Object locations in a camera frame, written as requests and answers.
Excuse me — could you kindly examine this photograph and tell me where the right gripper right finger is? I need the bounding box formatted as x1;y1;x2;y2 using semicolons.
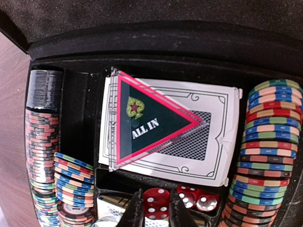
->
169;190;198;227

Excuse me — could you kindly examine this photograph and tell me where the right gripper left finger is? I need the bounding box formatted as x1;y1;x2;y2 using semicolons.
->
116;189;145;227

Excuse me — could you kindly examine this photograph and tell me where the red die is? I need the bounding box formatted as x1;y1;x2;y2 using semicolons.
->
177;185;201;209
143;188;170;220
196;194;220;212

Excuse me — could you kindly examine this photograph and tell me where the playing card deck box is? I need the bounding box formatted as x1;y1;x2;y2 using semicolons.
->
94;195;169;227
98;76;242;187

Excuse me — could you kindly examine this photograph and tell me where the poker chip row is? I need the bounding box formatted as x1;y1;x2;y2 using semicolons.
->
54;152;95;227
219;79;303;227
25;70;63;227

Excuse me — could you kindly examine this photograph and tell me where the triangular all-in button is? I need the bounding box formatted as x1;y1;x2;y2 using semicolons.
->
108;67;208;172

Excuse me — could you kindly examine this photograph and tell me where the right poker chip row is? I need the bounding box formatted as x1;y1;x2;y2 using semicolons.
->
219;79;303;227

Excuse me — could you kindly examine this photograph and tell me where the left poker chip row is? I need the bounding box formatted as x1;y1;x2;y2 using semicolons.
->
25;70;63;227

